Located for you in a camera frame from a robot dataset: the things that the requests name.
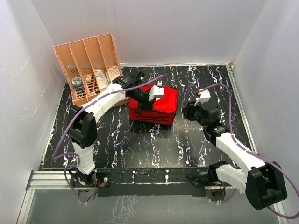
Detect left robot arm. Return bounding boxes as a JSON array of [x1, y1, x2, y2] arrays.
[[67, 70, 164, 186]]

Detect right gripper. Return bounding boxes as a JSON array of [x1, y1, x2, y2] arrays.
[[182, 99, 207, 128]]

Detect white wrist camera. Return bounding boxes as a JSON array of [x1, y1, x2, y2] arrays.
[[194, 89, 211, 106], [149, 81, 164, 101]]

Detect small medicine boxes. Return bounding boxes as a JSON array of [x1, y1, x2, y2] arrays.
[[85, 74, 98, 96]]

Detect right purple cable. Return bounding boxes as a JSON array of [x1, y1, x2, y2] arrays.
[[198, 83, 299, 220]]

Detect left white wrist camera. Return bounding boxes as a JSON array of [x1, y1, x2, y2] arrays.
[[149, 81, 164, 101]]

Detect red black medicine case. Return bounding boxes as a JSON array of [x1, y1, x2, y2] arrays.
[[128, 84, 179, 125]]

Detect round blue tin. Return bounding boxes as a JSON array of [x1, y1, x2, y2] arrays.
[[71, 77, 85, 91]]

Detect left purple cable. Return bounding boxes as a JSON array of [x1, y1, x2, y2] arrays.
[[51, 74, 164, 206]]

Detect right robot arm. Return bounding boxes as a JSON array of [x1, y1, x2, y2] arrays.
[[182, 101, 287, 210]]

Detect purple cable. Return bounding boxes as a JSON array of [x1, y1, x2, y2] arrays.
[[198, 83, 299, 220], [51, 74, 164, 206]]

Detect white medicine box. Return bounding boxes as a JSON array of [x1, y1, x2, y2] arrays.
[[94, 69, 109, 91]]

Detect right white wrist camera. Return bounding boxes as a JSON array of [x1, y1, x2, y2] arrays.
[[194, 89, 211, 106]]

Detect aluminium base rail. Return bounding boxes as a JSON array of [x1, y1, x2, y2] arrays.
[[17, 170, 285, 224]]

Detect oval blister card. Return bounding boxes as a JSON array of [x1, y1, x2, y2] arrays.
[[107, 65, 121, 82]]

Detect orange plastic file organizer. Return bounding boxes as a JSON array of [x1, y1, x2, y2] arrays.
[[55, 33, 123, 106]]

